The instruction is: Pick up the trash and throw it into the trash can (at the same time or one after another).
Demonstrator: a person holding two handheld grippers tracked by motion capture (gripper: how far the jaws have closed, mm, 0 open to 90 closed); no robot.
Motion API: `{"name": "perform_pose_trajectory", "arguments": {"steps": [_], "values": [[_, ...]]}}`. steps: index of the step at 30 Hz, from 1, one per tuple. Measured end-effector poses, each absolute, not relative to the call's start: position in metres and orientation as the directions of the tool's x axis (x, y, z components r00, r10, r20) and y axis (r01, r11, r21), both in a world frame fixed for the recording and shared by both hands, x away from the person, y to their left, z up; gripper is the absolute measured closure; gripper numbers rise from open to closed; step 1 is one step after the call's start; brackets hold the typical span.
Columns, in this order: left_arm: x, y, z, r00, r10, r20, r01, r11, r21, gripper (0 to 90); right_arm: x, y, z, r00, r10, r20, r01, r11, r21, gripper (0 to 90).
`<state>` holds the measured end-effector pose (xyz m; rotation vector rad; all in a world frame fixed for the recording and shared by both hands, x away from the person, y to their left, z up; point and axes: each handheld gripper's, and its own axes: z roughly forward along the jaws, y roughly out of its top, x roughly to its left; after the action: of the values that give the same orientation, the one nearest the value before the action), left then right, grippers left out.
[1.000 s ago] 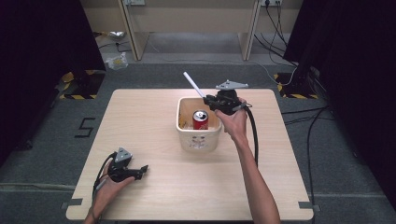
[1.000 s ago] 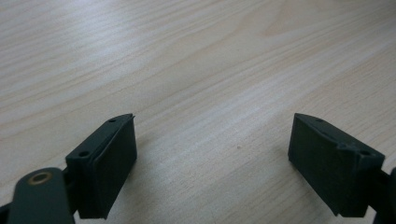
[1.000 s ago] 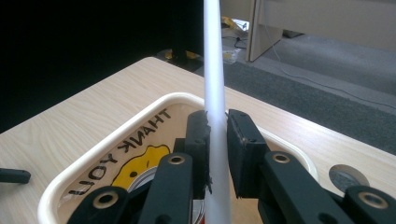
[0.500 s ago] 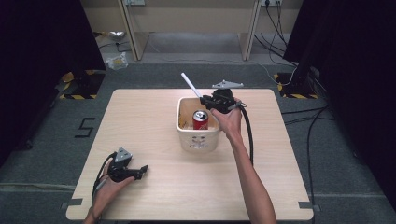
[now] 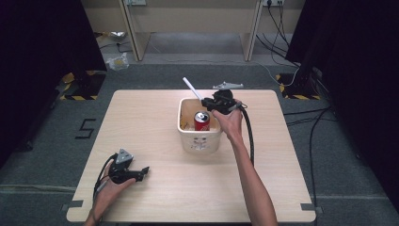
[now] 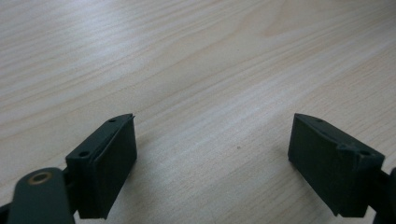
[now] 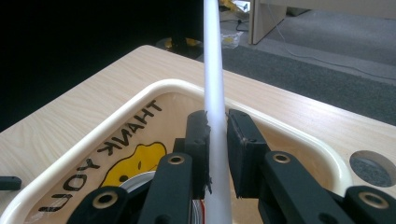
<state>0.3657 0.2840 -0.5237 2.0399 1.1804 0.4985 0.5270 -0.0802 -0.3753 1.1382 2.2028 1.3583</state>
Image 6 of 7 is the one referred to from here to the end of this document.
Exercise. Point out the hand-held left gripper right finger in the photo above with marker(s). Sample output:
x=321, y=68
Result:
x=330, y=161

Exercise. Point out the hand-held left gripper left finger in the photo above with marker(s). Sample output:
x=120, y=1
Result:
x=102, y=168

